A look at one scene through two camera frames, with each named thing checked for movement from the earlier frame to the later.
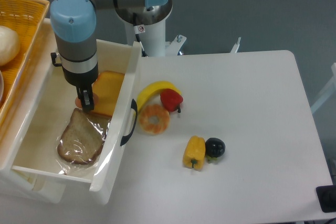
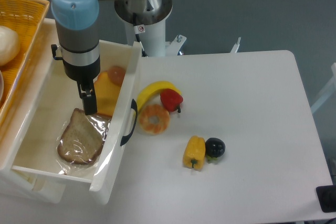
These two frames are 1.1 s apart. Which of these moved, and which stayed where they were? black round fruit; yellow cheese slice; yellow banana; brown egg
Moved: brown egg
Stayed: yellow cheese slice; black round fruit; yellow banana
